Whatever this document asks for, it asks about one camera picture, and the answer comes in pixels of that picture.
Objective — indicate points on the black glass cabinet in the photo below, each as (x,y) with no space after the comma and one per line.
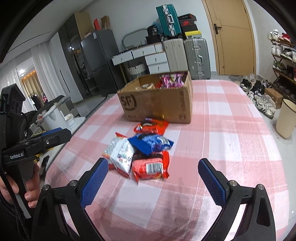
(71,34)

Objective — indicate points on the white drawer desk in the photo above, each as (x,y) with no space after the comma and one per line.
(154,54)

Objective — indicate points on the striped laundry basket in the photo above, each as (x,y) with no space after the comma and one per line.
(137,71)

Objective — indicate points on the pink checkered tablecloth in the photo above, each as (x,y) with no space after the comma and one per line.
(229,131)

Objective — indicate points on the small cardboard box on floor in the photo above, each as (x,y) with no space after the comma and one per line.
(275,96)

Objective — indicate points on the cream trash bin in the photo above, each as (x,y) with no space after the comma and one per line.
(286,119)

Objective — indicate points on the arched mirror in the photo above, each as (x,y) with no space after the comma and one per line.
(135,39)

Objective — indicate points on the beige suitcase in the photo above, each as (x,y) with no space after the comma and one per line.
(176,56)

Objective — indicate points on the red white balloon snack bag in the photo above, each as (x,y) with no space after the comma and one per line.
(151,167)

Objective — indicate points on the dark refrigerator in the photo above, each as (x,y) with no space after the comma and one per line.
(99,48)

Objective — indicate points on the wooden door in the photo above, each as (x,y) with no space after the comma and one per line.
(233,37)

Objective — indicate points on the teal suitcase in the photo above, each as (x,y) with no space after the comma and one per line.
(169,21)

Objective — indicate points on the stack of shoe boxes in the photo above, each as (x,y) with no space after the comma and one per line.
(189,27)

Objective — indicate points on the white noodle snack bag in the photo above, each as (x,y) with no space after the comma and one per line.
(145,87)

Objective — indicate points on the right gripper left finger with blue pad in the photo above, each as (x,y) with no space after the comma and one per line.
(61,212)

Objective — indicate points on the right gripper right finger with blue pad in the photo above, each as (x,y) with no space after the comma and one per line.
(257,222)

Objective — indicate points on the silver suitcase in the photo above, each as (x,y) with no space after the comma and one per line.
(198,58)

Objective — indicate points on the purple grape candy bag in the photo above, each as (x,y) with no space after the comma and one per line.
(174,80)

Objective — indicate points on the red orange oreo snack pack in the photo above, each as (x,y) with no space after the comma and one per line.
(150,125)

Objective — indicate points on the blue oreo cookie pack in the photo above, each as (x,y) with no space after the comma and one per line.
(149,143)

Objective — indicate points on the SF cardboard box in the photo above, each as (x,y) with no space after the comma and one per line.
(173,105)

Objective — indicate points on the wooden shoe rack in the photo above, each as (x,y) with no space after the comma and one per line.
(283,54)

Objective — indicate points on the white electric kettle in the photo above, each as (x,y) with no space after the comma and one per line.
(52,119)

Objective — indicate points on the pile of sneakers on floor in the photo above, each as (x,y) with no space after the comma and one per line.
(255,90)

